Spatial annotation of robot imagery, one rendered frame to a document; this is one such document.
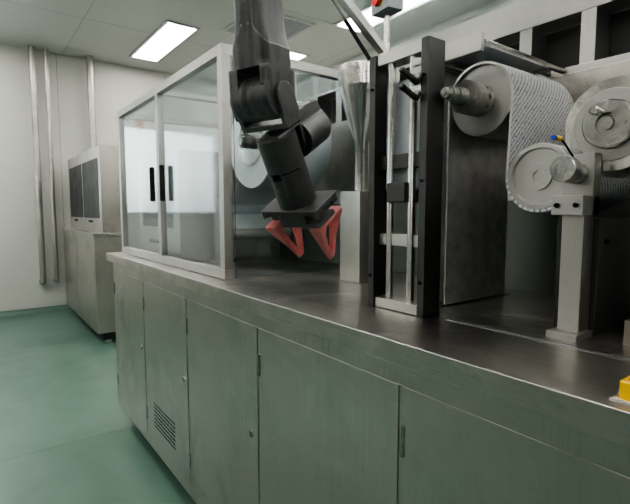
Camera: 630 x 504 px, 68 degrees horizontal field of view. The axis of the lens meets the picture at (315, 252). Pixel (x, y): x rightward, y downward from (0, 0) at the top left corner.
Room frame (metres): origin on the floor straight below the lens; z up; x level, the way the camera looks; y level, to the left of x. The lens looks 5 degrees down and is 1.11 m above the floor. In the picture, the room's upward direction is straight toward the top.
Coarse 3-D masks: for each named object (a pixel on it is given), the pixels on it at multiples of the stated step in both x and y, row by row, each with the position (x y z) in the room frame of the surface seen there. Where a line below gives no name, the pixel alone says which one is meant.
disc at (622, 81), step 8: (608, 80) 0.77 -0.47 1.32; (616, 80) 0.76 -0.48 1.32; (624, 80) 0.75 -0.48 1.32; (592, 88) 0.79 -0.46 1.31; (600, 88) 0.78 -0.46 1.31; (608, 88) 0.77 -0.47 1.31; (584, 96) 0.80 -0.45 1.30; (592, 96) 0.79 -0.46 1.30; (576, 104) 0.81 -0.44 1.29; (584, 104) 0.80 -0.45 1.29; (576, 112) 0.81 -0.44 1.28; (568, 120) 0.82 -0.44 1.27; (568, 128) 0.82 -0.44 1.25; (568, 136) 0.82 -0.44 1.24; (568, 144) 0.81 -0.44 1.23; (576, 144) 0.80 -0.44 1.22; (576, 152) 0.80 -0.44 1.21; (616, 160) 0.75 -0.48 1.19; (624, 160) 0.74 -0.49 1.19; (608, 168) 0.76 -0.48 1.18; (616, 168) 0.75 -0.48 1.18; (624, 168) 0.75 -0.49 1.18
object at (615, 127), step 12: (612, 108) 0.74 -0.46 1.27; (624, 108) 0.73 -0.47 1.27; (588, 120) 0.77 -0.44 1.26; (600, 120) 0.76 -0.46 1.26; (612, 120) 0.74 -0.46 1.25; (624, 120) 0.73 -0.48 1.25; (588, 132) 0.77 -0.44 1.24; (600, 132) 0.76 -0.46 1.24; (612, 132) 0.74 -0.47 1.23; (624, 132) 0.73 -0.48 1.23; (600, 144) 0.75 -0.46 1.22; (612, 144) 0.74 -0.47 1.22
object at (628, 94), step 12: (600, 96) 0.77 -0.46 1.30; (612, 96) 0.76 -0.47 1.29; (624, 96) 0.75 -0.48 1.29; (588, 108) 0.79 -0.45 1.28; (576, 120) 0.80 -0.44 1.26; (576, 132) 0.80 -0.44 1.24; (588, 144) 0.79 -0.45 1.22; (624, 144) 0.74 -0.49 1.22; (612, 156) 0.76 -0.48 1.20; (624, 156) 0.74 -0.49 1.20
